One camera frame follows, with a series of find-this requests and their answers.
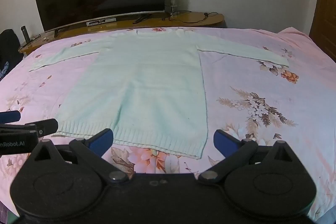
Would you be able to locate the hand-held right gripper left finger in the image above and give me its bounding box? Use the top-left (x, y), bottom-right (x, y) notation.
top-left (26, 128), bottom-right (130, 185)

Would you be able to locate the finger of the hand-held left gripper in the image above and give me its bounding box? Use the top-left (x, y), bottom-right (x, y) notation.
top-left (0, 110), bottom-right (21, 124)
top-left (24, 118), bottom-right (59, 138)

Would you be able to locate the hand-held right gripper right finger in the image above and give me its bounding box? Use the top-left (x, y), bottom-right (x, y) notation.
top-left (198, 130), bottom-right (306, 186)

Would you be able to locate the light green knit sweater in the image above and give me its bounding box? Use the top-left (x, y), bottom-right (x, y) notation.
top-left (28, 29), bottom-right (290, 160)

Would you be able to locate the pink floral bedsheet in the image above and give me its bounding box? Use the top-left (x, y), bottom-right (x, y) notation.
top-left (0, 27), bottom-right (336, 222)

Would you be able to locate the dark bag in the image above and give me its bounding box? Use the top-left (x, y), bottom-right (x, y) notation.
top-left (0, 29), bottom-right (24, 81)

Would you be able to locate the silver set-top box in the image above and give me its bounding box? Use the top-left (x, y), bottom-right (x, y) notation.
top-left (87, 18), bottom-right (116, 26)

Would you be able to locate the wooden television stand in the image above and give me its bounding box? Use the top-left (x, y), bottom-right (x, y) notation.
top-left (18, 11), bottom-right (226, 56)

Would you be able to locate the wooden door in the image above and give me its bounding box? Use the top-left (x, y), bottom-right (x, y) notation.
top-left (309, 0), bottom-right (336, 62)

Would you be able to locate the black cable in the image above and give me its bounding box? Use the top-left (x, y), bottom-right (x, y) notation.
top-left (163, 11), bottom-right (219, 23)

